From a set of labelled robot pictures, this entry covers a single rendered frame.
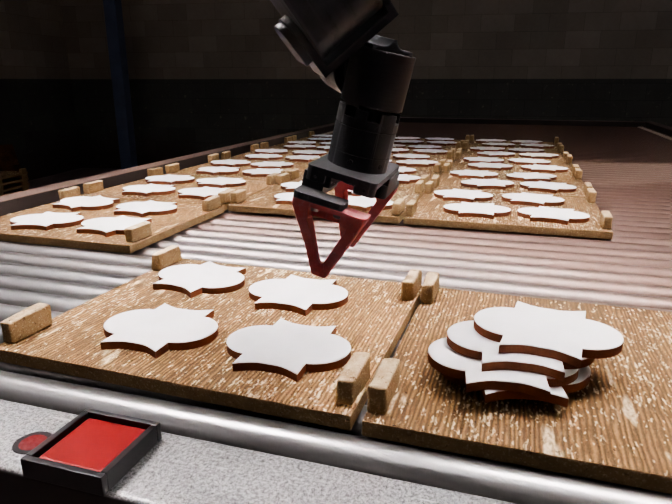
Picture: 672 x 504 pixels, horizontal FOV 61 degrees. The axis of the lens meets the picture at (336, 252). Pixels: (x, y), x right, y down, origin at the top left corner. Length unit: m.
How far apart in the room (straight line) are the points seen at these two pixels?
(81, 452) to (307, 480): 0.18
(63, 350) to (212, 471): 0.26
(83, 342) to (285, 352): 0.23
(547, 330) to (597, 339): 0.04
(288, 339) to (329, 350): 0.05
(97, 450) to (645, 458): 0.43
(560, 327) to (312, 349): 0.25
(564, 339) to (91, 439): 0.42
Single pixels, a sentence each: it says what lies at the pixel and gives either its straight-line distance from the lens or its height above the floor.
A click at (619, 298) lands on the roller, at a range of 0.91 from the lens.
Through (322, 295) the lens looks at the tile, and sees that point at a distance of 0.74.
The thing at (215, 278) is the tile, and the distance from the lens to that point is 0.82.
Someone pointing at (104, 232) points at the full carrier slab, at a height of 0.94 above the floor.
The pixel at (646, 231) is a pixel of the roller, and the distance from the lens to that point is 1.35.
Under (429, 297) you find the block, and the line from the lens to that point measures 0.74.
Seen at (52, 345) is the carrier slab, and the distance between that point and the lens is 0.70.
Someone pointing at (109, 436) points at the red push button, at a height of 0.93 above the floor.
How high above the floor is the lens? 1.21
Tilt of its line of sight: 17 degrees down
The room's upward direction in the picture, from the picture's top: straight up
